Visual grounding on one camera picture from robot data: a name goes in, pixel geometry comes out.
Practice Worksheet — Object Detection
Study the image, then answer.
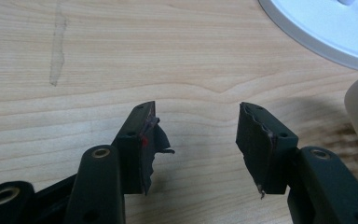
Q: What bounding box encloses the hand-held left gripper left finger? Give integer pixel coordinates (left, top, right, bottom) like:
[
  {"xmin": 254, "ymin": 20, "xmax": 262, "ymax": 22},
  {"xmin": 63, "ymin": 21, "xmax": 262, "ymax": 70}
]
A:
[{"xmin": 111, "ymin": 100, "xmax": 175, "ymax": 196}]

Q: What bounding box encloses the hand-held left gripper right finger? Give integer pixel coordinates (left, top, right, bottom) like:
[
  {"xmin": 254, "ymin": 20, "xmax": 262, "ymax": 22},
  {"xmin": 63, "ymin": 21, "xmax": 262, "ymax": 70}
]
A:
[{"xmin": 235, "ymin": 101, "xmax": 300, "ymax": 200}]

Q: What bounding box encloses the clear tape strip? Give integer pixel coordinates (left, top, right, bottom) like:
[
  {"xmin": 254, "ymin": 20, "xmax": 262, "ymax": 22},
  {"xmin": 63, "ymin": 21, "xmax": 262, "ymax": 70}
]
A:
[{"xmin": 48, "ymin": 3, "xmax": 69, "ymax": 88}]

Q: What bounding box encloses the white round plate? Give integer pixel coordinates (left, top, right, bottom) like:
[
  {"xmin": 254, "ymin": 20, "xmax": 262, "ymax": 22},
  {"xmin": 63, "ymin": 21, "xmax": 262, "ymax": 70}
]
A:
[{"xmin": 257, "ymin": 0, "xmax": 358, "ymax": 75}]

